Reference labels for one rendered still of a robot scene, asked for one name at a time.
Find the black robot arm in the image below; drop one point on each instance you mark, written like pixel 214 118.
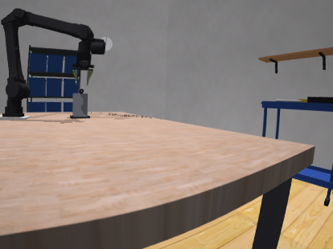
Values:
pixel 14 90

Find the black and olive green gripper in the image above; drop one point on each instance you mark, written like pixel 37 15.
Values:
pixel 80 67

